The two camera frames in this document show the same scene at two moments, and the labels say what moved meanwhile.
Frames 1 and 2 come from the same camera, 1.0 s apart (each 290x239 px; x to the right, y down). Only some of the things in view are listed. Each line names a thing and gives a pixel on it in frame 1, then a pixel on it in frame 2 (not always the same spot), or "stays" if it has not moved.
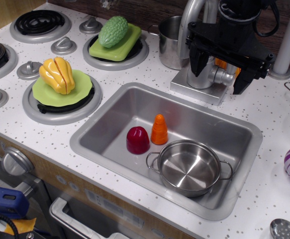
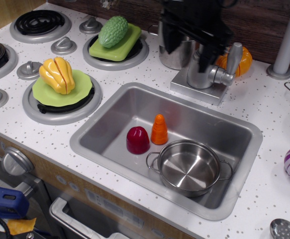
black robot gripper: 233,41 to 203,19
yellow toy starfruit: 56,74 stays
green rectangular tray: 117,53 stays
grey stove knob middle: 63,46 stays
